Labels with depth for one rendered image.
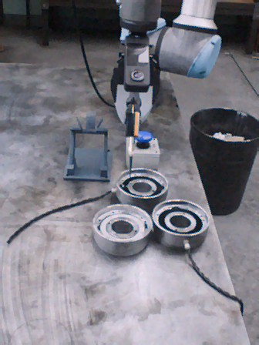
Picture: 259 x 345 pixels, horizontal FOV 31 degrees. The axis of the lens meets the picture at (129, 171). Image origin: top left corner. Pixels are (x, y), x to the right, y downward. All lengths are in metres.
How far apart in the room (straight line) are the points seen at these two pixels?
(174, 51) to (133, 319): 0.73
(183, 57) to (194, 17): 0.10
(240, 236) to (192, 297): 1.43
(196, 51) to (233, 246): 1.12
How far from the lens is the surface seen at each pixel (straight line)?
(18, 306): 0.75
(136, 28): 0.88
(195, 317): 0.75
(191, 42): 1.23
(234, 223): 2.25
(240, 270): 2.02
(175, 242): 0.83
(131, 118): 0.95
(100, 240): 0.81
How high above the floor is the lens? 1.36
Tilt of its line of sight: 33 degrees down
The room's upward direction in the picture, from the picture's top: 4 degrees clockwise
